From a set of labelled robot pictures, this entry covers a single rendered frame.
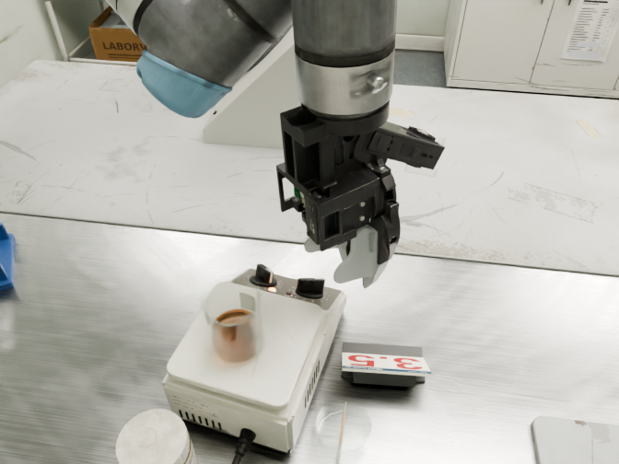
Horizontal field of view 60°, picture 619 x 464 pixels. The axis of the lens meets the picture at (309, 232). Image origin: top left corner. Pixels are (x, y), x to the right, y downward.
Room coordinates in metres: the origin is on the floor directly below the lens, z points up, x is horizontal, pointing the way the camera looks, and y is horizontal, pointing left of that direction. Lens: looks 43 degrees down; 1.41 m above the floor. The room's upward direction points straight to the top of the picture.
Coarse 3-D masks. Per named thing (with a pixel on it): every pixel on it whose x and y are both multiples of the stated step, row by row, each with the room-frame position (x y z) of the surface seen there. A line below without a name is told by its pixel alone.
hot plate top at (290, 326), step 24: (264, 312) 0.34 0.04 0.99; (288, 312) 0.34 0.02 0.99; (312, 312) 0.34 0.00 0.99; (192, 336) 0.31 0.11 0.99; (264, 336) 0.31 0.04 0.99; (288, 336) 0.31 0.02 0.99; (312, 336) 0.31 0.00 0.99; (192, 360) 0.28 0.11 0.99; (216, 360) 0.28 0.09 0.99; (264, 360) 0.28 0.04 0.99; (288, 360) 0.28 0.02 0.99; (192, 384) 0.26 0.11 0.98; (216, 384) 0.26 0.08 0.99; (240, 384) 0.26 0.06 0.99; (264, 384) 0.26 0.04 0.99; (288, 384) 0.26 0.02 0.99
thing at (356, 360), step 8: (352, 360) 0.33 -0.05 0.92; (360, 360) 0.33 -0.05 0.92; (368, 360) 0.33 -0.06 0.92; (376, 360) 0.33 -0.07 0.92; (384, 360) 0.33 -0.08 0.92; (392, 360) 0.33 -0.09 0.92; (400, 360) 0.33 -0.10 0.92; (408, 360) 0.33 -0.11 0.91; (416, 360) 0.33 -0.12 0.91; (400, 368) 0.31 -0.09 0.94; (408, 368) 0.31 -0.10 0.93; (416, 368) 0.31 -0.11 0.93; (424, 368) 0.31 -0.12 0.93
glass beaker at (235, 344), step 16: (240, 272) 0.33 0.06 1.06; (208, 288) 0.31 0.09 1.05; (224, 288) 0.32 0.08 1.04; (240, 288) 0.32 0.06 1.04; (256, 288) 0.31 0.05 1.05; (208, 304) 0.31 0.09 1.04; (224, 304) 0.32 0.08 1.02; (240, 304) 0.32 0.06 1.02; (256, 304) 0.29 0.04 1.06; (208, 320) 0.28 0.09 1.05; (240, 320) 0.27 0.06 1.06; (256, 320) 0.29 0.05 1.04; (224, 336) 0.28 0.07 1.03; (240, 336) 0.28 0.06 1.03; (256, 336) 0.29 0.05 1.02; (224, 352) 0.28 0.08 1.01; (240, 352) 0.28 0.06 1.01; (256, 352) 0.28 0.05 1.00
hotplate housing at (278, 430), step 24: (336, 312) 0.37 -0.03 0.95; (312, 360) 0.30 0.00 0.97; (168, 384) 0.27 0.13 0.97; (312, 384) 0.29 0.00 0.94; (192, 408) 0.26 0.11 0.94; (216, 408) 0.25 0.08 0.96; (240, 408) 0.25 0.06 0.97; (264, 408) 0.25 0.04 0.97; (288, 408) 0.25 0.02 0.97; (240, 432) 0.24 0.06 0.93; (264, 432) 0.24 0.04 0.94; (288, 432) 0.24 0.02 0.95
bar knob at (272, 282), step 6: (258, 264) 0.43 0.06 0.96; (258, 270) 0.43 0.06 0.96; (264, 270) 0.42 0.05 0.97; (270, 270) 0.42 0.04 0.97; (258, 276) 0.42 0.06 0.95; (264, 276) 0.41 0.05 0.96; (270, 276) 0.41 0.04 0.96; (258, 282) 0.41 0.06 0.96; (264, 282) 0.41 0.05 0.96; (270, 282) 0.41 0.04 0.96; (276, 282) 0.41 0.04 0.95
